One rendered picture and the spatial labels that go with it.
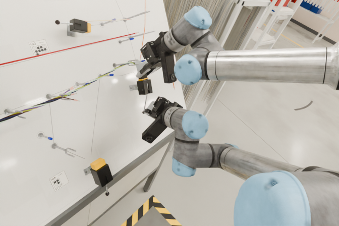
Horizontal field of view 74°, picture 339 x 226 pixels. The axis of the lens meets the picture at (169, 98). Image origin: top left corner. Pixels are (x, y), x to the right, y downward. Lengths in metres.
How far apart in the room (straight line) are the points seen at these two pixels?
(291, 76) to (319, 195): 0.26
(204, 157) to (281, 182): 0.39
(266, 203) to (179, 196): 1.70
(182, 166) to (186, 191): 1.38
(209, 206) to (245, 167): 1.49
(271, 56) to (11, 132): 0.70
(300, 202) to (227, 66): 0.33
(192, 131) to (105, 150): 0.40
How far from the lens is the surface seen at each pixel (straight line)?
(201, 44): 0.68
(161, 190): 1.98
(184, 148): 0.66
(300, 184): 0.34
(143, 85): 0.88
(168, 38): 0.74
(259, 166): 0.58
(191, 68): 0.56
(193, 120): 0.62
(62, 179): 0.86
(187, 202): 2.01
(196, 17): 0.68
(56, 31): 0.83
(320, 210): 0.34
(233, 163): 0.64
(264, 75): 0.54
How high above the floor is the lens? 1.71
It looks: 39 degrees down
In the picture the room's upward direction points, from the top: 21 degrees clockwise
